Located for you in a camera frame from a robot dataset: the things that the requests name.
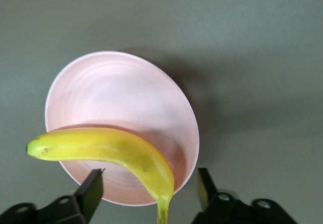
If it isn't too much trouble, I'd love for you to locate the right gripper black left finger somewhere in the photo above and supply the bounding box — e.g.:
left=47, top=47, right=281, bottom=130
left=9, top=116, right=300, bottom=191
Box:
left=0, top=167, right=105, bottom=224

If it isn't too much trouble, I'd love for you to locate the pink plate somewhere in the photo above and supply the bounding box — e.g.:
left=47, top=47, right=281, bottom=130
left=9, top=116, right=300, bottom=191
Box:
left=44, top=51, right=200, bottom=207

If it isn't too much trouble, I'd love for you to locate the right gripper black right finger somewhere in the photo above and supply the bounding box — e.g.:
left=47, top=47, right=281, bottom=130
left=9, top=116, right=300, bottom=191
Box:
left=190, top=167, right=298, bottom=224

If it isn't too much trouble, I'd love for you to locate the yellow banana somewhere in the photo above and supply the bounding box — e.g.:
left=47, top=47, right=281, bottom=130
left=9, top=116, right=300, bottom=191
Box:
left=26, top=127, right=175, bottom=224

